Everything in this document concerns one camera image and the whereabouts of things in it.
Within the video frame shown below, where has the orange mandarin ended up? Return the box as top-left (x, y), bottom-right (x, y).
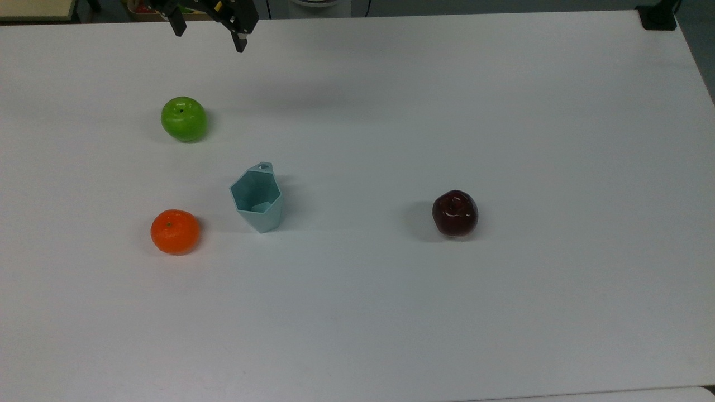
top-left (150, 209), bottom-right (201, 256)

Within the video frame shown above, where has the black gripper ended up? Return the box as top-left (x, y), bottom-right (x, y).
top-left (148, 0), bottom-right (260, 54)

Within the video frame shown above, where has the black camera stand pole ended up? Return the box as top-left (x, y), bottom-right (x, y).
top-left (635, 0), bottom-right (681, 32)

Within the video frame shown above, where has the light blue faceted mug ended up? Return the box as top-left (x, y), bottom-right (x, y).
top-left (228, 161), bottom-right (284, 235)

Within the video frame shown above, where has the wooden side table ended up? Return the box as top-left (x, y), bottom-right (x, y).
top-left (0, 0), bottom-right (77, 22)

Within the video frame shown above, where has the green apple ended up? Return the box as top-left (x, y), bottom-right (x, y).
top-left (160, 96), bottom-right (209, 143)

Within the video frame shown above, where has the dark red apple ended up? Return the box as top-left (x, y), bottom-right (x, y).
top-left (431, 189), bottom-right (480, 238)

